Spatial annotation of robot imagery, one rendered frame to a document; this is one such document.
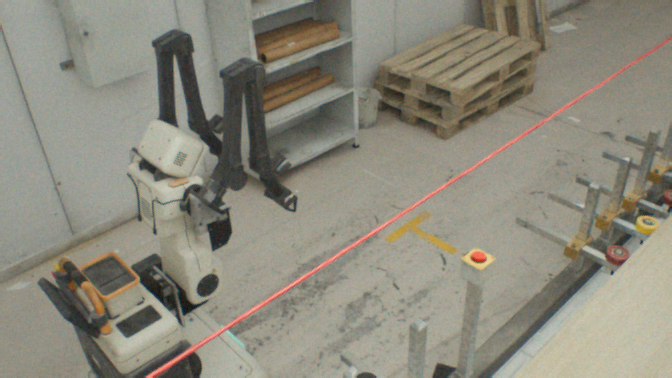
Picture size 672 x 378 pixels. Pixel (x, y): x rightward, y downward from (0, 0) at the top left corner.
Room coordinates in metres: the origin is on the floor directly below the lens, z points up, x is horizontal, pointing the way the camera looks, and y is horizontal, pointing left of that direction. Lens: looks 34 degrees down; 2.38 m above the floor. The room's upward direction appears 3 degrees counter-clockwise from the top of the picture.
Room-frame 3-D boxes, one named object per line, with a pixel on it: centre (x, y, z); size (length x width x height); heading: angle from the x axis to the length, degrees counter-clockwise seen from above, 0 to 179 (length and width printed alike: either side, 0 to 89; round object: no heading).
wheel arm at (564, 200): (1.98, -1.11, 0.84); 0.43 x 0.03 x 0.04; 41
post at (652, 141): (2.14, -1.36, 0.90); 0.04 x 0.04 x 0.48; 41
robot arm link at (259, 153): (1.90, 0.23, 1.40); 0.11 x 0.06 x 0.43; 41
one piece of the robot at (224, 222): (1.95, 0.51, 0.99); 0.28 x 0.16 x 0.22; 41
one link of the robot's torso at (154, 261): (1.91, 0.64, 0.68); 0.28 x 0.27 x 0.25; 41
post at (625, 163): (1.97, -1.17, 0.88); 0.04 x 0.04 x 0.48; 41
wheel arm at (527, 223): (1.82, -0.92, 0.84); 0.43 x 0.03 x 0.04; 41
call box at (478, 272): (1.32, -0.42, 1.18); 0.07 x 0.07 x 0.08; 41
